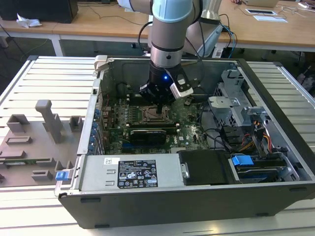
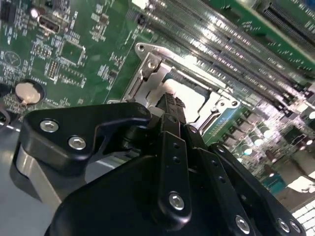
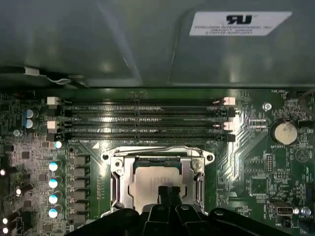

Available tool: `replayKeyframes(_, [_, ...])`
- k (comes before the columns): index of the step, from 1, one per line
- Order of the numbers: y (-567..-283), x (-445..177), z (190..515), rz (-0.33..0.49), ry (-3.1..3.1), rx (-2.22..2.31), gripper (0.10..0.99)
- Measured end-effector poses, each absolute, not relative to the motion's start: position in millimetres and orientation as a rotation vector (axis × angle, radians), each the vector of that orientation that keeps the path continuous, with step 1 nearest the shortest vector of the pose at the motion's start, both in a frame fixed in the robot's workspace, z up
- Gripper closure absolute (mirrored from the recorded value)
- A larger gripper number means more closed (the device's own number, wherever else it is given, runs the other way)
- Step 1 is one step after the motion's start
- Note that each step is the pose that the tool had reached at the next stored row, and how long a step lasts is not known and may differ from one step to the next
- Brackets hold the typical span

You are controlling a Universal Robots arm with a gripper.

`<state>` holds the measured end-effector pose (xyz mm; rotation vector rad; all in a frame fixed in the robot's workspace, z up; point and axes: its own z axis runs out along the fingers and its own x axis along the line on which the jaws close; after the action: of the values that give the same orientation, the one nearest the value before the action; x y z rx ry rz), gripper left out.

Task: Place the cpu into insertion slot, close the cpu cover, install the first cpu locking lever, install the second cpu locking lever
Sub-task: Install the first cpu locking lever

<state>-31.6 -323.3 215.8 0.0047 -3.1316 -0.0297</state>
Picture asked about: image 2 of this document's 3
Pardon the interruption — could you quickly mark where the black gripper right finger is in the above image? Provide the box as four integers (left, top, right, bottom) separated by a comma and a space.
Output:
175, 97, 309, 236

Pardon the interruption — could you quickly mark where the metal socket cover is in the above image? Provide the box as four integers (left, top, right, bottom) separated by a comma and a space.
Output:
127, 51, 241, 125

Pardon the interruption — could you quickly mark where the silver square CPU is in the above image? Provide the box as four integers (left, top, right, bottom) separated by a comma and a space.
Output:
147, 80, 215, 124

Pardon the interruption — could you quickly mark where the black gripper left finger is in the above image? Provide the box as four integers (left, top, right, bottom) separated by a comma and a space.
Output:
9, 92, 193, 232

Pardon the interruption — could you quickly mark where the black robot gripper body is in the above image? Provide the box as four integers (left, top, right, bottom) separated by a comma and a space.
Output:
44, 153, 234, 236

